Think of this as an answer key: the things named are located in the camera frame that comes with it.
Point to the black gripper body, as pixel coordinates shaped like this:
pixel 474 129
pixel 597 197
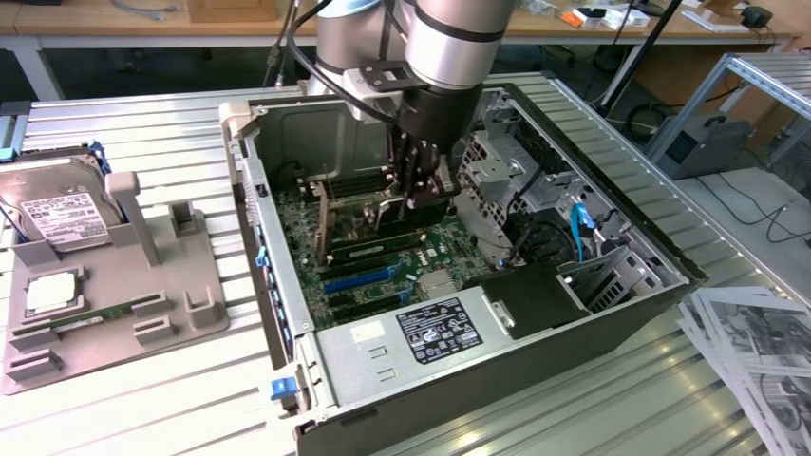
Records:
pixel 438 114

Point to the graphics card with metal bracket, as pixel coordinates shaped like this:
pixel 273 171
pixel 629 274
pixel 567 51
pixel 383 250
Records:
pixel 355 216

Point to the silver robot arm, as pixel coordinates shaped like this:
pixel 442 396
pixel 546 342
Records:
pixel 457 43

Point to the black RAM slot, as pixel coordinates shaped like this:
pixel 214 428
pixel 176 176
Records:
pixel 355 176
pixel 358 186

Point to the silver perforated drive cage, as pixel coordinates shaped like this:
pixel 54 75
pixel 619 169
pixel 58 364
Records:
pixel 501 176

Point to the green motherboard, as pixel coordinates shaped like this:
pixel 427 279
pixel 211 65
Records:
pixel 457 242

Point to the green RAM stick in slot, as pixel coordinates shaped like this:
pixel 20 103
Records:
pixel 374 247

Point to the silver chipset heatsink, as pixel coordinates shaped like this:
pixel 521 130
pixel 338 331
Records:
pixel 438 285

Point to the black expansion slot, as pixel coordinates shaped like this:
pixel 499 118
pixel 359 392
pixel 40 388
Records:
pixel 365 300
pixel 362 313
pixel 354 272

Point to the blue expansion slot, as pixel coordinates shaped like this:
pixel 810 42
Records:
pixel 358 283

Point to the long wooden desk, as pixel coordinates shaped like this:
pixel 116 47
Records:
pixel 545 24

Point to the small orange box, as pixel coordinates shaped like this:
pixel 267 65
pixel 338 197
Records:
pixel 573 18

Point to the blue card retention clip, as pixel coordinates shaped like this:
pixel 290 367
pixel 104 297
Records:
pixel 259 259

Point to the black plastic shroud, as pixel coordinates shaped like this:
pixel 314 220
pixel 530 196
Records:
pixel 533 299

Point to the black slanted pole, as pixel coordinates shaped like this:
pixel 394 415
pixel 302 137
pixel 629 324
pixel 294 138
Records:
pixel 641 52

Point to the white box with black print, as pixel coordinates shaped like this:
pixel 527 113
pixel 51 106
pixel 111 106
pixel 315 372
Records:
pixel 618 18

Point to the grey slotted disk bay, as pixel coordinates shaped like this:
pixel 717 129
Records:
pixel 609 280

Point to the silver power supply unit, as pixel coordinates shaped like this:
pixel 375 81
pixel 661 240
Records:
pixel 367 370

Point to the dark grey floor unit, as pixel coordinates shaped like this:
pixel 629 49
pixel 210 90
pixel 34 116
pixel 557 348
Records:
pixel 717 142

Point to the open black PC case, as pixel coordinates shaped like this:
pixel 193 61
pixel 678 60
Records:
pixel 507 394

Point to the white flat box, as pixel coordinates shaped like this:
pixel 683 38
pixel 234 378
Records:
pixel 717 23

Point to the blue case latch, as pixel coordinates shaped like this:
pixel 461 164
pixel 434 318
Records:
pixel 281 388

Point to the grey parts rack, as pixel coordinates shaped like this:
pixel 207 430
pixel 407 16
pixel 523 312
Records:
pixel 114 280

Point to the small black desk device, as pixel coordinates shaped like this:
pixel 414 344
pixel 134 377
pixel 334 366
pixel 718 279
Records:
pixel 755 15

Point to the silver hard disk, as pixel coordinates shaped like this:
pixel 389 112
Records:
pixel 51 190

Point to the silver CPU chip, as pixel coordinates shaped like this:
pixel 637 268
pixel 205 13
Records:
pixel 54 294

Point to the small blue plastic piece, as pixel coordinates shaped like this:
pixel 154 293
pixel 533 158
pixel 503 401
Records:
pixel 6 156

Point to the printed paper sheets stack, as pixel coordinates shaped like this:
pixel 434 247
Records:
pixel 761 342

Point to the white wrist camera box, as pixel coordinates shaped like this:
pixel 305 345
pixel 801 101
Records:
pixel 381 102

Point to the blue disk rail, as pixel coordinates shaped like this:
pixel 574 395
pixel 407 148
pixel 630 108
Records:
pixel 102 157

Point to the aluminium profile frame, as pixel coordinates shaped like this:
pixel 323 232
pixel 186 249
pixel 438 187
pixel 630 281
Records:
pixel 761 78

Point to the grey metal bracket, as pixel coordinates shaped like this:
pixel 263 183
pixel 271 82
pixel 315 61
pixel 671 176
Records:
pixel 12 111

